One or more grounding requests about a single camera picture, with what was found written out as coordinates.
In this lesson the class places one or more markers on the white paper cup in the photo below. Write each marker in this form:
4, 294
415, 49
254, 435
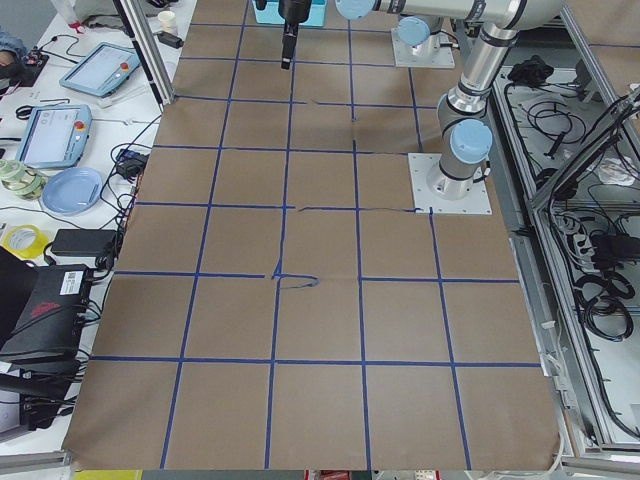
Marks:
168, 22

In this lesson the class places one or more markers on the black power adapter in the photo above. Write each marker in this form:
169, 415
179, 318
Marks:
83, 242

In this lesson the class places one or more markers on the green tape rolls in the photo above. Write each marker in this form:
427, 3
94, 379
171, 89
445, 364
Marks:
25, 182

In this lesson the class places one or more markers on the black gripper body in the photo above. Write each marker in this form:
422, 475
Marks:
293, 10

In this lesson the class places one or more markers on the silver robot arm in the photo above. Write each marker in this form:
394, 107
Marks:
420, 33
467, 140

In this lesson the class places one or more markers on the teach pendant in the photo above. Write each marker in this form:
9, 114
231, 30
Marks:
102, 71
55, 136

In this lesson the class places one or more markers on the teach pendant near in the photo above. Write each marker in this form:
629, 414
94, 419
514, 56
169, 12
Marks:
55, 136

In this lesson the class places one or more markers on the aluminium frame post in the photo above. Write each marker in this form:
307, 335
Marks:
138, 30

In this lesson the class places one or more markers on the teal plastic storage bin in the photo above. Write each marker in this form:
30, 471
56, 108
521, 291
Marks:
266, 12

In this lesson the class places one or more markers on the light blue plate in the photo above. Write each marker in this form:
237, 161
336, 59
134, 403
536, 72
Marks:
72, 191

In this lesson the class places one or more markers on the yellow tape roll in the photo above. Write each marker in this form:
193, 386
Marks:
25, 241

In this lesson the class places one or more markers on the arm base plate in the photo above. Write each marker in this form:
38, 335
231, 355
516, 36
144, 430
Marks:
435, 53
434, 192

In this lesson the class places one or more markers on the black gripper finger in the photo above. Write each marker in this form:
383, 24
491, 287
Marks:
289, 42

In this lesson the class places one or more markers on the teach pendant far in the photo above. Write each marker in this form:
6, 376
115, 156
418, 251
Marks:
102, 71

